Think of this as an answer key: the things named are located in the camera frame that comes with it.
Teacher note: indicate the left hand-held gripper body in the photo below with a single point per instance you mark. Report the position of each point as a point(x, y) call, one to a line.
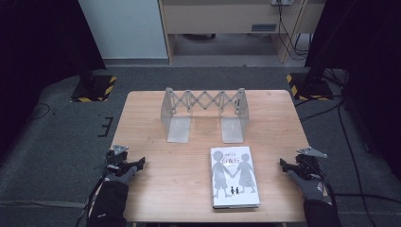
point(117, 159)

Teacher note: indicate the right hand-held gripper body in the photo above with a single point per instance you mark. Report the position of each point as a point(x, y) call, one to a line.
point(307, 165)

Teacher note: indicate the person's left hand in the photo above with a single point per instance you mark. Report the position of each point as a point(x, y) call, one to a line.
point(123, 177)

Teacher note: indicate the person's right hand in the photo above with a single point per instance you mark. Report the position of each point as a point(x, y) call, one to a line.
point(309, 186)

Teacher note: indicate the white book with grey figures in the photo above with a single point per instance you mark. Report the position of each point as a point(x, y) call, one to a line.
point(235, 176)

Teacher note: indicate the black yellow striped stand base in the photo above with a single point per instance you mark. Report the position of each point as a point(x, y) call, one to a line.
point(94, 90)
point(310, 90)

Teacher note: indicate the grey expandable metal book rack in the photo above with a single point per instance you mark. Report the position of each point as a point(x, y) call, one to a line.
point(205, 102)

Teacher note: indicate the black stand pole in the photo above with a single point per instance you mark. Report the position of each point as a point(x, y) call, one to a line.
point(86, 72)
point(318, 66)

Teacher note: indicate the black curtain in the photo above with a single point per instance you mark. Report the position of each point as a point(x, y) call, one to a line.
point(38, 56)
point(369, 63)

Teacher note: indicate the white panel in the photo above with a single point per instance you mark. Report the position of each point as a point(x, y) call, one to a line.
point(123, 28)

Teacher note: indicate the light wooden desk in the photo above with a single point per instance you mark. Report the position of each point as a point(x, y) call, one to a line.
point(220, 15)

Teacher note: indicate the white power strip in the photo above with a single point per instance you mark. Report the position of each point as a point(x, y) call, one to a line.
point(282, 2)

